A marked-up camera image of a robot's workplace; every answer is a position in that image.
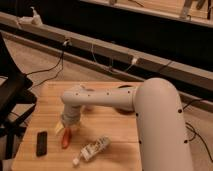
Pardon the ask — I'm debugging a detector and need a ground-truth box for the black cable left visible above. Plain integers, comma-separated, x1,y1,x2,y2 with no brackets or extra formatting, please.
24,49,65,91

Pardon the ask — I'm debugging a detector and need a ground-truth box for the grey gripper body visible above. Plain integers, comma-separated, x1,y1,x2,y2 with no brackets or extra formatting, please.
61,114,80,127

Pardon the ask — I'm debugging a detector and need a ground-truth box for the black floor cables right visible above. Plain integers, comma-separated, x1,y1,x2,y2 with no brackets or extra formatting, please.
181,98,213,164

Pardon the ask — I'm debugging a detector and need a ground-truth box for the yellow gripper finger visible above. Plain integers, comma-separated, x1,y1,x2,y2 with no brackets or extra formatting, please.
54,122,64,134
70,123,80,132

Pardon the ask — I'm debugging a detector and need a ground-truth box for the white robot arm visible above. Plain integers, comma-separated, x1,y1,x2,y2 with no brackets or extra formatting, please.
56,78,194,171

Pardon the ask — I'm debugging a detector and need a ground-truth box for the green ceramic bowl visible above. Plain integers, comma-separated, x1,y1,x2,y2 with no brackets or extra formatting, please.
116,86,136,112

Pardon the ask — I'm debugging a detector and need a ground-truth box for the wooden baseboard rail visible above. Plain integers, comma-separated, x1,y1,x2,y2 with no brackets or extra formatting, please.
0,12,213,112

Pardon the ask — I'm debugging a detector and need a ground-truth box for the black chair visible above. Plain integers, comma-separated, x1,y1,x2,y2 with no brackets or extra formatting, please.
0,33,37,159

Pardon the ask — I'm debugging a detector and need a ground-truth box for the clear plastic bottle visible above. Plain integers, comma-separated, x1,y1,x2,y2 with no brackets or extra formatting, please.
72,136,110,166

